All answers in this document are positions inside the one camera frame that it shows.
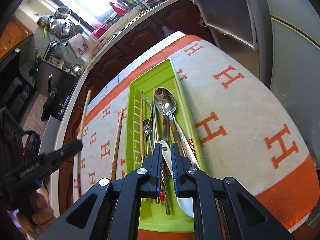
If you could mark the person's left hand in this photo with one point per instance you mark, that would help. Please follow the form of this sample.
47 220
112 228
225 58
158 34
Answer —
41 212

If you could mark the grey refrigerator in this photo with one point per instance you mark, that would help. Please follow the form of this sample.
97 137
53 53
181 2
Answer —
292 67

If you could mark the metal fork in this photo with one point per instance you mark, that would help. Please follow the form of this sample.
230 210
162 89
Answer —
150 116

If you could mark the red spray bottle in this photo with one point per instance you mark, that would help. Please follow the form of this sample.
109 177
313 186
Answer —
115 8

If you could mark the steel teapot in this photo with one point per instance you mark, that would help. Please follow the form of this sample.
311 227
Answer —
77 70

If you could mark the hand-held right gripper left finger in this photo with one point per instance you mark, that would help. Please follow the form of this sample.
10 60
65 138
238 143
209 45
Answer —
157 170

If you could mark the pink plastic basin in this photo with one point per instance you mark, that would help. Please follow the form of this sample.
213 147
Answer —
102 28

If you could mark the wooden cutting board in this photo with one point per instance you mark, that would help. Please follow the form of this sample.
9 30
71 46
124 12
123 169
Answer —
78 45

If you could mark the green dish soap bottle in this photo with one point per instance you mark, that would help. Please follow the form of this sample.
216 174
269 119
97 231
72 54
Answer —
133 1

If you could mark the black range hood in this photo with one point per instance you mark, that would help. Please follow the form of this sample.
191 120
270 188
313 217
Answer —
12 80

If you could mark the small metal spoon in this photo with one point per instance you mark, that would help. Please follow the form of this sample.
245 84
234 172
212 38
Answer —
147 128

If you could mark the steel splash guard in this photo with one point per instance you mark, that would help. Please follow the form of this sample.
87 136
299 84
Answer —
50 135

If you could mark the black wok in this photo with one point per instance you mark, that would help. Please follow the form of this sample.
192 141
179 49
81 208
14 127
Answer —
52 105

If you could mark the orange beige printed blanket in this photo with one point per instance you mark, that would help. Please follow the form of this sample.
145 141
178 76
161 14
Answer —
250 120

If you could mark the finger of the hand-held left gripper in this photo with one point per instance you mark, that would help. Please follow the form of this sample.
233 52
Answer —
72 148

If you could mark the black electric pressure cooker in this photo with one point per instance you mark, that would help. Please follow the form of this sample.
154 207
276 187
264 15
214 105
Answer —
12 135

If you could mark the large metal spoon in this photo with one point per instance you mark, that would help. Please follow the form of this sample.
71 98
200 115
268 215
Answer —
165 102

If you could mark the small steel pot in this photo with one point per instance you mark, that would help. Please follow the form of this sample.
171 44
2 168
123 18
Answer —
63 13

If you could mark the white ceramic spoon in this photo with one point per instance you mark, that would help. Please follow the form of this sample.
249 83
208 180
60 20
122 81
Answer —
186 205

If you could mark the green plastic utensil tray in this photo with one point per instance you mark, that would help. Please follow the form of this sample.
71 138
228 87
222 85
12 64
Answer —
155 80

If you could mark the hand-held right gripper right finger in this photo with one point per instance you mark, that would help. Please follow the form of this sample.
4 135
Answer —
176 170

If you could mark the pink bottle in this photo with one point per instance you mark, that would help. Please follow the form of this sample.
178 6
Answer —
124 8

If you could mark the steel faucet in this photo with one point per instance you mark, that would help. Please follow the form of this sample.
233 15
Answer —
140 1

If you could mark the grey steel appliance cabinet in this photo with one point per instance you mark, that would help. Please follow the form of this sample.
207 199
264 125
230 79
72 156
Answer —
225 20

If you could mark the hanging steel pot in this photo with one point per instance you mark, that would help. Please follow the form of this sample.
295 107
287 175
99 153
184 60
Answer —
60 28

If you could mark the white plastic bag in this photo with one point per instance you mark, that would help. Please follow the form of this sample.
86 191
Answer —
167 30

